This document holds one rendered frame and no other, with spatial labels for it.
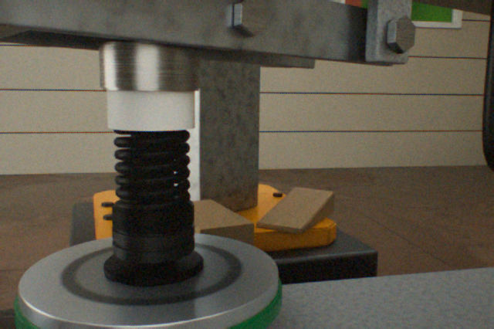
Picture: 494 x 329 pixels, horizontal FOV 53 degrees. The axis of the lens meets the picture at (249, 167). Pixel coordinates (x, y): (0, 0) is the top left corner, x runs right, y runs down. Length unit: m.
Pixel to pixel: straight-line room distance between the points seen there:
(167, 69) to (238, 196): 0.78
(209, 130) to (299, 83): 5.53
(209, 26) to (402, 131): 6.83
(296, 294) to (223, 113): 0.61
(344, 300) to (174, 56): 0.30
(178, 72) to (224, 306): 0.18
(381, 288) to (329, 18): 0.29
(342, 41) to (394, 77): 6.60
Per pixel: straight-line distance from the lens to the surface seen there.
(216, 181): 1.08
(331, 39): 0.46
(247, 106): 1.13
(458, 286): 0.60
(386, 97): 7.02
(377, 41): 0.47
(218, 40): 0.38
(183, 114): 0.39
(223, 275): 0.42
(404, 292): 0.57
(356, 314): 0.50
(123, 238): 0.41
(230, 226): 0.85
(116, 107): 0.40
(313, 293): 0.54
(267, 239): 0.99
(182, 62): 0.39
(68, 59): 6.34
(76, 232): 1.18
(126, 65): 0.38
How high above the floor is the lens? 1.06
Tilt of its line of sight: 9 degrees down
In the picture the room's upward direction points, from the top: 1 degrees clockwise
